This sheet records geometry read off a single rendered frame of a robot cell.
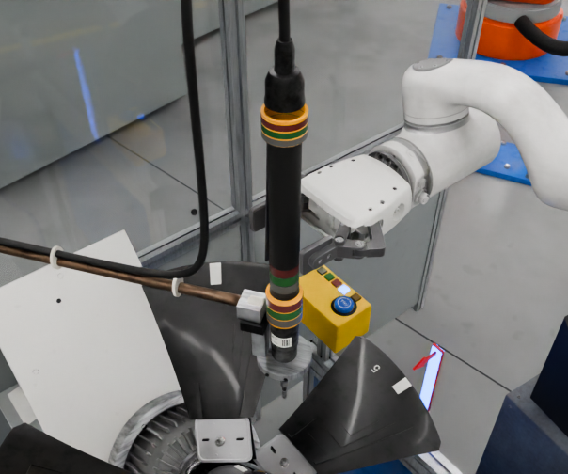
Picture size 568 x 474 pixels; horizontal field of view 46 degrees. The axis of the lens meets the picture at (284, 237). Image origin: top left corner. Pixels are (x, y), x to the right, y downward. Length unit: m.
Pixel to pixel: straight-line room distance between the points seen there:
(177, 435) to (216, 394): 0.14
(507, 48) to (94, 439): 3.92
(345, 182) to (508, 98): 0.19
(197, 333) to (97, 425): 0.27
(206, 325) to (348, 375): 0.28
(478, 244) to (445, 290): 0.35
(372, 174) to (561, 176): 0.20
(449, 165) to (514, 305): 2.24
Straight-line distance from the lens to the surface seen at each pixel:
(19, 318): 1.16
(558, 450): 1.51
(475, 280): 3.07
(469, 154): 0.83
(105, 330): 1.18
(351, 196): 0.73
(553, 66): 4.75
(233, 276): 1.01
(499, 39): 4.64
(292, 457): 1.10
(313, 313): 1.44
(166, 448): 1.12
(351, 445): 1.11
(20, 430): 0.89
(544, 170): 0.76
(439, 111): 0.80
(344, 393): 1.15
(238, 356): 1.00
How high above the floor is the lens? 2.14
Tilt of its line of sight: 43 degrees down
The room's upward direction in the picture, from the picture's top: straight up
